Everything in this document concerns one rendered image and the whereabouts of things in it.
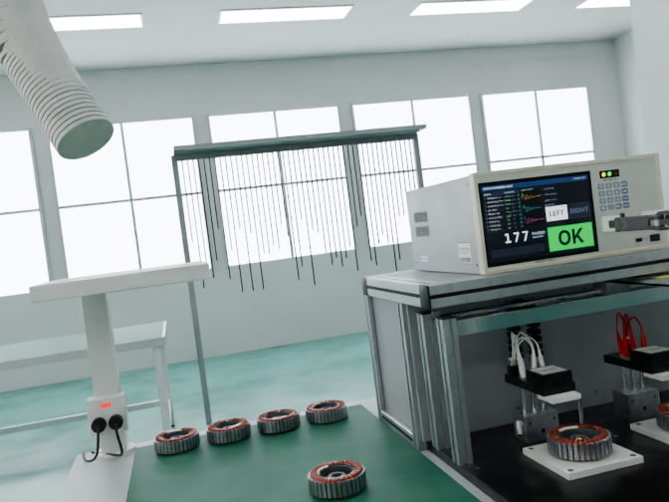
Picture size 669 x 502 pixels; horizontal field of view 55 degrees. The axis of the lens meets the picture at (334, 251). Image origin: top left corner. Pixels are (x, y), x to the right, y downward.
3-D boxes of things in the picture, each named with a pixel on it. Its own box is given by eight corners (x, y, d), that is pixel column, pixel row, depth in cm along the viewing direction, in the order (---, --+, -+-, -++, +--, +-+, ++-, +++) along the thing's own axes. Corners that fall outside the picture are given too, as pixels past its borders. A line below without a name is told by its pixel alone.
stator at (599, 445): (626, 454, 115) (624, 433, 115) (571, 467, 112) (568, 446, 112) (587, 436, 126) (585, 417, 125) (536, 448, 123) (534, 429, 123)
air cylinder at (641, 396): (661, 413, 137) (658, 387, 137) (630, 420, 135) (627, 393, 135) (644, 407, 142) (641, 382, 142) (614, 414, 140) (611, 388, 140)
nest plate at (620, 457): (644, 462, 113) (643, 455, 113) (568, 480, 110) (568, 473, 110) (590, 438, 128) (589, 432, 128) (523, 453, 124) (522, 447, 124)
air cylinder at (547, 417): (560, 435, 131) (557, 409, 131) (528, 443, 129) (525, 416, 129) (547, 429, 136) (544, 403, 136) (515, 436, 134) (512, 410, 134)
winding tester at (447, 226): (669, 247, 139) (658, 152, 138) (485, 275, 128) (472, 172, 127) (562, 248, 176) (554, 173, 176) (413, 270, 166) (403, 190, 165)
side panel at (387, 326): (431, 448, 140) (413, 301, 139) (418, 451, 139) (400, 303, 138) (389, 416, 167) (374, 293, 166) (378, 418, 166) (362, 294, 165)
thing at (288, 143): (460, 384, 476) (428, 124, 470) (208, 434, 432) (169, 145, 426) (433, 373, 525) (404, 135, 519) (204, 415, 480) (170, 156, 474)
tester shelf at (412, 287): (723, 262, 139) (721, 241, 139) (429, 310, 122) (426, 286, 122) (593, 259, 181) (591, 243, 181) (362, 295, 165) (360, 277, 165)
